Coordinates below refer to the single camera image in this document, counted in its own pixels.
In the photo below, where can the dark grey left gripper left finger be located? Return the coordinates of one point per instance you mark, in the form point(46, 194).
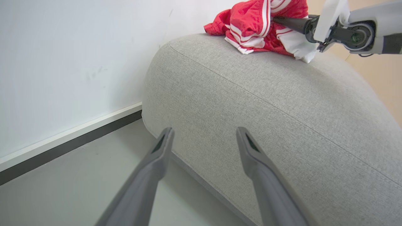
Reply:
point(141, 188)

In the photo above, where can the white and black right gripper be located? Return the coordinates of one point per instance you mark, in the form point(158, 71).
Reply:
point(329, 22)

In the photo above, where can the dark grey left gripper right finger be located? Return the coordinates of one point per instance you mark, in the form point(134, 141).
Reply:
point(270, 194)

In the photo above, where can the red and white striped garment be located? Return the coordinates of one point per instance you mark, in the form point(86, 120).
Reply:
point(251, 25)

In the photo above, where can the light grey fabric sofa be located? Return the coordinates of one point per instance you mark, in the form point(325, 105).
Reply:
point(276, 125)

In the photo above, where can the black and white baseboard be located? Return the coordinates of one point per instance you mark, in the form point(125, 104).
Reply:
point(62, 141)

